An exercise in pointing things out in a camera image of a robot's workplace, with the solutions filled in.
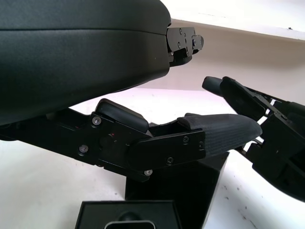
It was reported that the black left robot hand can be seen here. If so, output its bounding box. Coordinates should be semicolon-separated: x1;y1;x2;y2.
0;0;263;184

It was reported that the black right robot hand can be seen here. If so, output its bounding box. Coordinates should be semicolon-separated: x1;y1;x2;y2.
202;76;305;199

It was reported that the black RealSense printed box lid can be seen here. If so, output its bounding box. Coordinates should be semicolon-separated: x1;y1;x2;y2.
124;150;231;229

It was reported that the black box base foam insert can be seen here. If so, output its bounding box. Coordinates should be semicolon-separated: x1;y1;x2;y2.
74;199;184;229

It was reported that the small silver depth camera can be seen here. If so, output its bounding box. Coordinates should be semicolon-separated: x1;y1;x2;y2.
104;220;157;229

